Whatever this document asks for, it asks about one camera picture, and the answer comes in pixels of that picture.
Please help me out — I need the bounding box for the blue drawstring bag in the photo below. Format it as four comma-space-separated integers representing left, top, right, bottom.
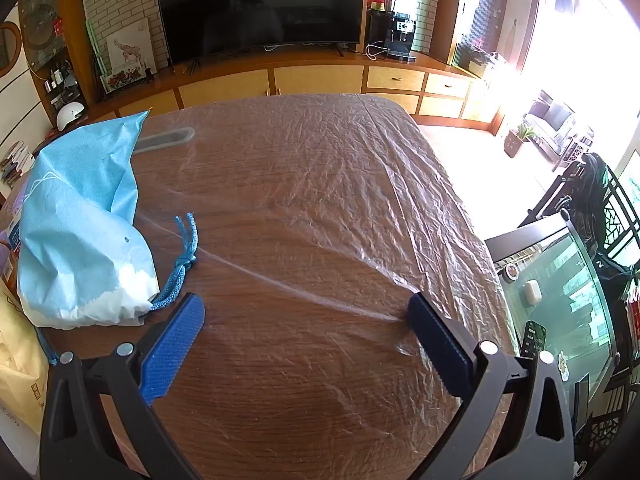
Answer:
16, 110, 201, 331

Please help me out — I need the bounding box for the giraffe picture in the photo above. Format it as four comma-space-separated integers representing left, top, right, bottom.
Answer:
106, 17, 157, 73

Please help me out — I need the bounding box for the yellow paper bag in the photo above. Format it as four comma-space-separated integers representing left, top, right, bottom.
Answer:
0, 280, 51, 436

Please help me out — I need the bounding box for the glass top side table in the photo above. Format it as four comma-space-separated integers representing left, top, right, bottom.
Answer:
485, 215, 631, 436

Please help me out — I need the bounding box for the wooden television sideboard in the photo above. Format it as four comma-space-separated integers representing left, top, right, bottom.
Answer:
95, 50, 506, 133

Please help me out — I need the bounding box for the black coffee machine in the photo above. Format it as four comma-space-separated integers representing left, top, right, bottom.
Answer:
367, 7, 417, 61

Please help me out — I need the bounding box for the round wooden wall plaque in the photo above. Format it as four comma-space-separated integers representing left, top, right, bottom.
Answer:
0, 22, 23, 78

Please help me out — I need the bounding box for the stack of books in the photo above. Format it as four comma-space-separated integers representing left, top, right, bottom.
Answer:
0, 140, 36, 188

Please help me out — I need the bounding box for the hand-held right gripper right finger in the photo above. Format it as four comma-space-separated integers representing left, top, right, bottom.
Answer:
406, 292, 576, 480

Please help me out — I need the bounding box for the carved dark wooden chair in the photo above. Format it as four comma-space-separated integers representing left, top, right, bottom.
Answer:
520, 150, 640, 281

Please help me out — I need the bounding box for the grey armchair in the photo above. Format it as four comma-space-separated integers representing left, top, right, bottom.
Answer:
527, 90, 576, 153

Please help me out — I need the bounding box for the floral picture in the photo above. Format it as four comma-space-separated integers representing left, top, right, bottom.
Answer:
100, 67, 151, 93

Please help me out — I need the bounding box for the white helmet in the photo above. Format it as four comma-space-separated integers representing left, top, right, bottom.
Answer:
56, 101, 87, 130

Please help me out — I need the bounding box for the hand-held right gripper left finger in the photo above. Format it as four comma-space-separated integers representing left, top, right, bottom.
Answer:
39, 292, 206, 480

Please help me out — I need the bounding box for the dark garment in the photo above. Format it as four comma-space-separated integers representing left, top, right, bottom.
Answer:
570, 152, 613, 256

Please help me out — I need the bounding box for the glass display cabinet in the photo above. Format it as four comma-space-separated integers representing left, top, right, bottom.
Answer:
17, 0, 96, 126

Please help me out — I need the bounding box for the potted plant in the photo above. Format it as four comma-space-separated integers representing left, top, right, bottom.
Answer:
504, 122, 538, 158

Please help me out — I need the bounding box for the black flat screen television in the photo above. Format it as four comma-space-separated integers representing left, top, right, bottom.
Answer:
154, 0, 368, 68

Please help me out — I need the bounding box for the black remote control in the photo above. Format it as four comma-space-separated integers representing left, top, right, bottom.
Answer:
520, 321, 548, 361

